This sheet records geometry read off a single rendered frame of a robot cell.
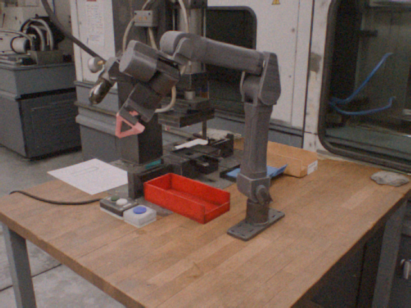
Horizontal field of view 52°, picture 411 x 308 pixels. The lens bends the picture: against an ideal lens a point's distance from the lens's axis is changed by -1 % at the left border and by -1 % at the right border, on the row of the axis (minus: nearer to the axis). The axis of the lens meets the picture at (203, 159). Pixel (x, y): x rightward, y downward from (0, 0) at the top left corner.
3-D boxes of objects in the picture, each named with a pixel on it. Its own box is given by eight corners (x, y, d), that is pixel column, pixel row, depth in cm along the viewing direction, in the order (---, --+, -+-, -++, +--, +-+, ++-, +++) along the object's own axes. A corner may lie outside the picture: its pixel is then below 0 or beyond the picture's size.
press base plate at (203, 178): (164, 226, 125) (164, 217, 124) (69, 183, 155) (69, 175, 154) (280, 167, 171) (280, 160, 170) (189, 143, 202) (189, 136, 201)
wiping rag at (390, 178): (363, 183, 149) (401, 189, 141) (363, 176, 149) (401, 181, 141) (377, 172, 159) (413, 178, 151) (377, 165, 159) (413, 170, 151)
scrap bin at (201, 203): (203, 224, 119) (203, 205, 117) (144, 199, 134) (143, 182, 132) (230, 210, 128) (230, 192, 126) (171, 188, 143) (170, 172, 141)
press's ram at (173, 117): (182, 137, 138) (180, 43, 128) (130, 124, 154) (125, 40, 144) (216, 126, 151) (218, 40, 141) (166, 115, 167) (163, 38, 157)
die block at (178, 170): (181, 185, 145) (181, 165, 143) (161, 178, 151) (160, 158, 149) (218, 170, 159) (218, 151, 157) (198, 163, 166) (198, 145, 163)
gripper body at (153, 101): (122, 107, 94) (139, 86, 90) (137, 85, 102) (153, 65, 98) (146, 124, 96) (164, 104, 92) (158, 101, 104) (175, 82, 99)
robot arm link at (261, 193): (257, 188, 109) (275, 183, 112) (239, 176, 116) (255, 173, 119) (256, 210, 111) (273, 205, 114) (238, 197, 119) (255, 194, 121)
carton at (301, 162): (300, 181, 152) (302, 160, 149) (243, 165, 167) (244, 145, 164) (316, 171, 161) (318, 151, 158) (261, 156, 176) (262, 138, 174)
